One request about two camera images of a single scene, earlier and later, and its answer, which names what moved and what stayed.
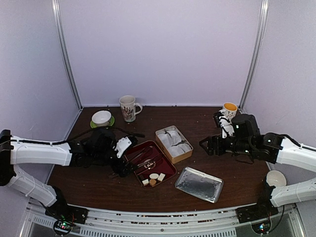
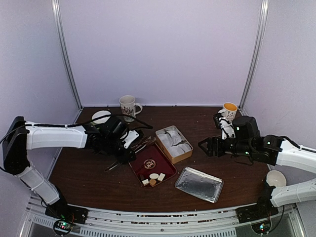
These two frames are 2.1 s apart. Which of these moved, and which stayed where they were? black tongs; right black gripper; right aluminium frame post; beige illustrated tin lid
Moved: black tongs
Stayed: beige illustrated tin lid; right black gripper; right aluminium frame post
